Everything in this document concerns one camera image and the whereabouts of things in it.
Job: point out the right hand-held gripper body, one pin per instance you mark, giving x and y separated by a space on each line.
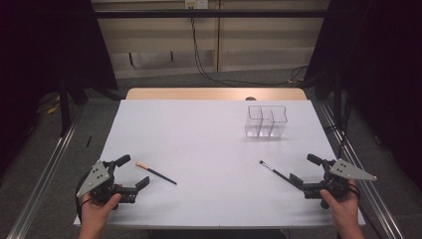
348 170

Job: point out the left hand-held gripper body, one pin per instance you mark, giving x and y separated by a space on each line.
96 179

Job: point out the gold ferrule makeup brush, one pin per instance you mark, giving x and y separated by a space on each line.
156 173

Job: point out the clear acrylic organizer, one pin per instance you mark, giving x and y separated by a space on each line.
265 127

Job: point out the person's left hand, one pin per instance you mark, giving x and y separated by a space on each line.
96 214

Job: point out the person's right hand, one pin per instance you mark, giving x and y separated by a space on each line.
345 210

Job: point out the small black stick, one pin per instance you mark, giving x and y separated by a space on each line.
88 141

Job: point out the dark round table grommet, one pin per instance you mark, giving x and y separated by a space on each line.
250 98

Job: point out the black curtain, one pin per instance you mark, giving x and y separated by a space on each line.
40 66
381 83

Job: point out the wooden table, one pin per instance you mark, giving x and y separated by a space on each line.
212 94

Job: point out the aluminium floor rail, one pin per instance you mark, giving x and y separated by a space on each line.
43 176
351 159

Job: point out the black horizontal frame bar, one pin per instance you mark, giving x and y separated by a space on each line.
212 13

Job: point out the white wall socket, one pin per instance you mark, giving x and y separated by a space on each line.
196 3

